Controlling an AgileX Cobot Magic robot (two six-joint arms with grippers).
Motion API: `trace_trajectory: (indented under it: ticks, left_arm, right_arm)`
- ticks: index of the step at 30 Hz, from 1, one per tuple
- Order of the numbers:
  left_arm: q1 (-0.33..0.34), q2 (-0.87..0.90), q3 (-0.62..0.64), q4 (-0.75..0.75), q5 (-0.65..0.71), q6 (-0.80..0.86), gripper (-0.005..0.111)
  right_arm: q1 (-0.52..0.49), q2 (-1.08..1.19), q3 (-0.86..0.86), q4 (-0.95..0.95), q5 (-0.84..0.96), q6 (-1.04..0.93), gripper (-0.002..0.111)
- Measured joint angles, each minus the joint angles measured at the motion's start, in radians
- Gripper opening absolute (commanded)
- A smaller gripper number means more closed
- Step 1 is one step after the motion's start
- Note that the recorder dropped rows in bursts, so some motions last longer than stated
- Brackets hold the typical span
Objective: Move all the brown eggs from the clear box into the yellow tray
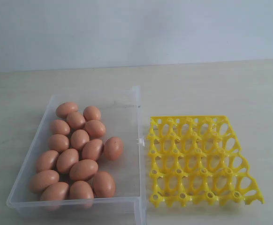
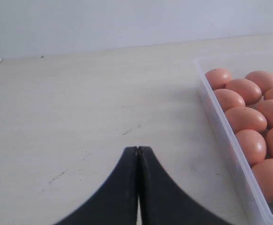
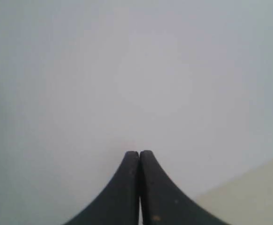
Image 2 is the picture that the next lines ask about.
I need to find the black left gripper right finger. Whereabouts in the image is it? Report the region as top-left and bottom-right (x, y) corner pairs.
(138, 146), (218, 225)

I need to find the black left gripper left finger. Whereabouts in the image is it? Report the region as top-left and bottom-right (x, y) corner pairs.
(56, 147), (138, 225)

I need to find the brown egg third row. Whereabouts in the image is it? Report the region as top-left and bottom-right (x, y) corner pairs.
(213, 89), (245, 112)

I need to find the clear plastic bin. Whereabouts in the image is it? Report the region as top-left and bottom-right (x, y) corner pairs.
(194, 52), (273, 225)

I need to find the brown egg second row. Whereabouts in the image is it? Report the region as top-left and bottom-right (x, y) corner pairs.
(225, 78), (262, 105)

